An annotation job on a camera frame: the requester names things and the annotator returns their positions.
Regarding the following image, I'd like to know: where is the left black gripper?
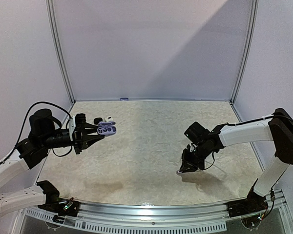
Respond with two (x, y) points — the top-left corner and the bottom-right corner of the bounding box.
(40, 121), (104, 154)

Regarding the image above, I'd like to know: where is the purple earbud charging case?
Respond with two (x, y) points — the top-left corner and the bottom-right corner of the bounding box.
(97, 121), (117, 136)

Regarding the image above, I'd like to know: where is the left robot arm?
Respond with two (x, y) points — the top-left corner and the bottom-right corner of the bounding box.
(0, 108), (116, 217)

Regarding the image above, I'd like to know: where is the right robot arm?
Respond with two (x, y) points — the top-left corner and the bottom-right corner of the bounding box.
(178, 108), (293, 213)

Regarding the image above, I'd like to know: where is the black earbud case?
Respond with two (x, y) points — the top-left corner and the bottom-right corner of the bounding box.
(93, 117), (103, 125)

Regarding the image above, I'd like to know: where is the white earbud case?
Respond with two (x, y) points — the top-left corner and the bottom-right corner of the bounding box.
(105, 116), (114, 122)

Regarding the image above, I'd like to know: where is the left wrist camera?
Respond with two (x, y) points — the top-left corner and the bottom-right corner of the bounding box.
(68, 113), (86, 140)

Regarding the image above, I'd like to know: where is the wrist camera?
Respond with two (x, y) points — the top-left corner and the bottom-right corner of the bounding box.
(68, 113), (86, 140)
(186, 143), (195, 152)

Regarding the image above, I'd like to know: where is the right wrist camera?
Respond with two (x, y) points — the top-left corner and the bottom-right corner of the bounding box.
(186, 143), (195, 152)

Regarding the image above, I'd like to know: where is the purple sticker on wall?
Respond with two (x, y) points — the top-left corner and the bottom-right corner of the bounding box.
(120, 97), (129, 101)

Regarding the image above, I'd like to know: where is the aluminium front rail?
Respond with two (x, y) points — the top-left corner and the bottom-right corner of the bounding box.
(13, 190), (293, 234)

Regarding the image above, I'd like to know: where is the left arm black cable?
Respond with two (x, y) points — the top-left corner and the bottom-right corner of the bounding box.
(0, 101), (75, 171)

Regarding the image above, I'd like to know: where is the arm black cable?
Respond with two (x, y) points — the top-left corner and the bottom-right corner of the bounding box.
(202, 114), (293, 171)
(0, 101), (75, 171)

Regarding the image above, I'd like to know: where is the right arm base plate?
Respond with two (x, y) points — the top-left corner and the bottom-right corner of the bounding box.
(225, 198), (275, 220)

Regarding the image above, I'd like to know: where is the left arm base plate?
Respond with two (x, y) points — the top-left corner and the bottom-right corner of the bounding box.
(38, 199), (81, 217)

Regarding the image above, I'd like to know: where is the left aluminium corner post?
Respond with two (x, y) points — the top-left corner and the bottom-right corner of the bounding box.
(46, 0), (76, 105)

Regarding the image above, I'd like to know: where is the aluminium corner post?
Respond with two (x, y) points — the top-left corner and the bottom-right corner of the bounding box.
(46, 0), (76, 105)
(230, 0), (258, 105)

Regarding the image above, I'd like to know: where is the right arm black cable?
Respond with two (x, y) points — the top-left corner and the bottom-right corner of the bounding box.
(202, 114), (293, 171)

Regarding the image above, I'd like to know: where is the right aluminium corner post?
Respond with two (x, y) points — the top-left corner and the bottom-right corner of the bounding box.
(230, 0), (258, 105)

